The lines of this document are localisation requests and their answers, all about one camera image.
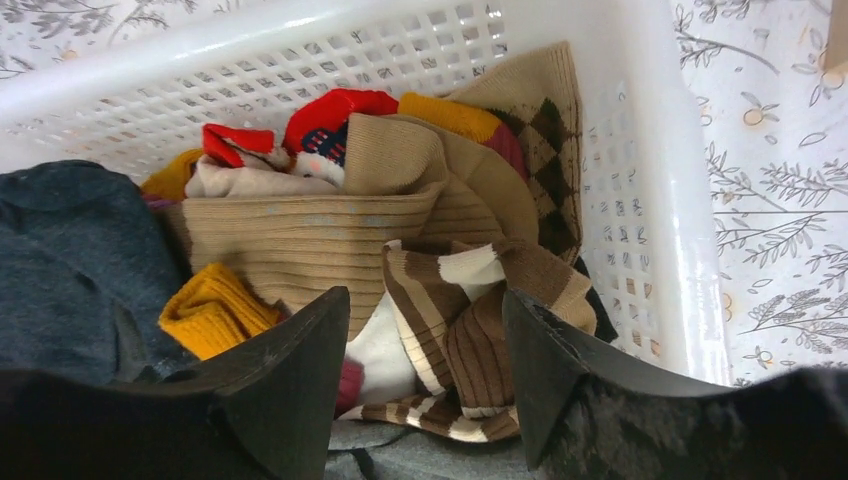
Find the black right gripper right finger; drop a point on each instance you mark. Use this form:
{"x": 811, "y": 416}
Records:
{"x": 550, "y": 359}

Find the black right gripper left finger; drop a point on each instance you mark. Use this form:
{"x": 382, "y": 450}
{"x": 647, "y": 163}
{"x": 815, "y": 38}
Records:
{"x": 271, "y": 400}

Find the wooden hanger rack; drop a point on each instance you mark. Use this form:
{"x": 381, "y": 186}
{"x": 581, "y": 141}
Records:
{"x": 836, "y": 53}

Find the grey sock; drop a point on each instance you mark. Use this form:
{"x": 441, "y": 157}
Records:
{"x": 373, "y": 450}

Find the brown white striped sock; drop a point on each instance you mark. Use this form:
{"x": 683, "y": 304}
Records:
{"x": 445, "y": 299}

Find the mustard yellow sock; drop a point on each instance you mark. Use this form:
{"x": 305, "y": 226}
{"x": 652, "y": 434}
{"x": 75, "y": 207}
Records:
{"x": 214, "y": 312}

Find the navy blue sock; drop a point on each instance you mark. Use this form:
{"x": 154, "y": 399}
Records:
{"x": 85, "y": 274}

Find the tan ribbed sock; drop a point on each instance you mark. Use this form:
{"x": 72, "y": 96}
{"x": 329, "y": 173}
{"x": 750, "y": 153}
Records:
{"x": 404, "y": 179}

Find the argyle tan sock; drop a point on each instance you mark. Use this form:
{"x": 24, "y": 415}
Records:
{"x": 535, "y": 94}

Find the red santa sock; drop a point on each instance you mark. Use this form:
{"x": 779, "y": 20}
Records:
{"x": 313, "y": 143}

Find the floral table mat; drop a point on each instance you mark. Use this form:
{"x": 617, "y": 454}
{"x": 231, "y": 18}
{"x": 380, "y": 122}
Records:
{"x": 715, "y": 135}

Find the white plastic laundry basket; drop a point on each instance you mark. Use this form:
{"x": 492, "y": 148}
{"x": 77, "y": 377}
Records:
{"x": 397, "y": 99}

